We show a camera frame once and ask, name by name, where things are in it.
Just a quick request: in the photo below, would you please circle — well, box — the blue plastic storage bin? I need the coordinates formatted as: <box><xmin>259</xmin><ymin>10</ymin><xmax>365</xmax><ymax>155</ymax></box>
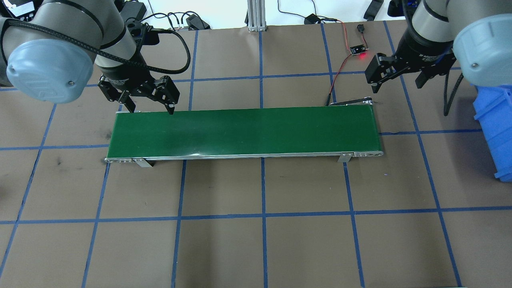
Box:
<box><xmin>473</xmin><ymin>85</ymin><xmax>512</xmax><ymax>183</ymax></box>

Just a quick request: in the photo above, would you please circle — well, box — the large black power brick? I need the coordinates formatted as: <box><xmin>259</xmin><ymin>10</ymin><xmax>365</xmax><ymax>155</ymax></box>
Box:
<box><xmin>119</xmin><ymin>1</ymin><xmax>148</xmax><ymax>24</ymax></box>

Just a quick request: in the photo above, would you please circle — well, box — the green conveyor belt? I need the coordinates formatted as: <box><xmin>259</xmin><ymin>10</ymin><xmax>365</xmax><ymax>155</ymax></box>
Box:
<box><xmin>104</xmin><ymin>100</ymin><xmax>385</xmax><ymax>168</ymax></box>

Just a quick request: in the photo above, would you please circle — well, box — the thin red wire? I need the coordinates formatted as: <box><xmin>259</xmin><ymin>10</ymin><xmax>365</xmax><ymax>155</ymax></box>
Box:
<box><xmin>325</xmin><ymin>18</ymin><xmax>366</xmax><ymax>107</ymax></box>

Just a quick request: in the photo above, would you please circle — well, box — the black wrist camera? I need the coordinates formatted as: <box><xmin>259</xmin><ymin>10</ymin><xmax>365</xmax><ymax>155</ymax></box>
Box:
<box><xmin>127</xmin><ymin>22</ymin><xmax>160</xmax><ymax>46</ymax></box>

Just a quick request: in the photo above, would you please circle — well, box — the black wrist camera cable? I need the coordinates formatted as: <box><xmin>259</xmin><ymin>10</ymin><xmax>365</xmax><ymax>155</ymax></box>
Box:
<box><xmin>0</xmin><ymin>18</ymin><xmax>192</xmax><ymax>75</ymax></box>
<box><xmin>442</xmin><ymin>60</ymin><xmax>465</xmax><ymax>117</ymax></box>

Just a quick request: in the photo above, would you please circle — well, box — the small black power adapter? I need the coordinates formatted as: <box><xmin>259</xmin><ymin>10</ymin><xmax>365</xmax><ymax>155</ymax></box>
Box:
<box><xmin>362</xmin><ymin>0</ymin><xmax>385</xmax><ymax>21</ymax></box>

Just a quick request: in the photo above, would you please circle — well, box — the black computer with labels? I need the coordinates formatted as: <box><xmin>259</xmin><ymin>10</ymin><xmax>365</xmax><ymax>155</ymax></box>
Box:
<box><xmin>0</xmin><ymin>0</ymin><xmax>37</xmax><ymax>21</ymax></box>

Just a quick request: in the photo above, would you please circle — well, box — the aluminium profile post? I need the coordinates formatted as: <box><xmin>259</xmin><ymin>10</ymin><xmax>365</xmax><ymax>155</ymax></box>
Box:
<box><xmin>246</xmin><ymin>0</ymin><xmax>267</xmax><ymax>32</ymax></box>

